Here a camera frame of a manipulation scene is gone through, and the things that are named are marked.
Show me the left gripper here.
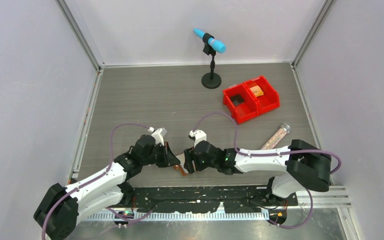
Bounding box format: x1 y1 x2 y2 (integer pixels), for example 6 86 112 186
141 141 180 168

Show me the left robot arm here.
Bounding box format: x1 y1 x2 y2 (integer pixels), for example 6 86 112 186
33 135 181 240

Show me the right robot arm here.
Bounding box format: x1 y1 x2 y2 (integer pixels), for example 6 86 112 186
179 139 332 205

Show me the left red bin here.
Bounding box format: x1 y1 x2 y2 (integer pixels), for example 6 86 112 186
222 83 259 124

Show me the red bin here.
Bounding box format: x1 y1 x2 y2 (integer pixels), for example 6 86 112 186
222 83 259 124
243 75 280 115

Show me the black microphone stand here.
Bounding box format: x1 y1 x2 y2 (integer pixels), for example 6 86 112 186
201 33 222 89

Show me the orange block in bin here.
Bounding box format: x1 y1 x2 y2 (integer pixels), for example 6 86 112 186
249 85 264 97

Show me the glitter tube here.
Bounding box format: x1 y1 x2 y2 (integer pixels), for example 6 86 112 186
260 123 291 150

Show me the right red bin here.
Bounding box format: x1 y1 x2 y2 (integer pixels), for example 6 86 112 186
243 75 280 115

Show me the blue microphone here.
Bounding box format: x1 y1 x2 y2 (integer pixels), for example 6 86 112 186
193 28 226 55

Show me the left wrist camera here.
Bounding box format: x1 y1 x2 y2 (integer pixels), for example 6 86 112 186
148 127 168 146

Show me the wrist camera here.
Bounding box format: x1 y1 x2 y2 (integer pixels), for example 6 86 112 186
148 127 168 146
188 129 207 147

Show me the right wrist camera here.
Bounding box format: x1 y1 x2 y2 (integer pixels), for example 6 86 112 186
188 129 207 147

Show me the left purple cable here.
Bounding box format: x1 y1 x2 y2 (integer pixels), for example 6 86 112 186
41 123 156 240

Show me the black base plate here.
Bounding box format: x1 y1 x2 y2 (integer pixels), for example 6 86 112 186
114 185 298 214

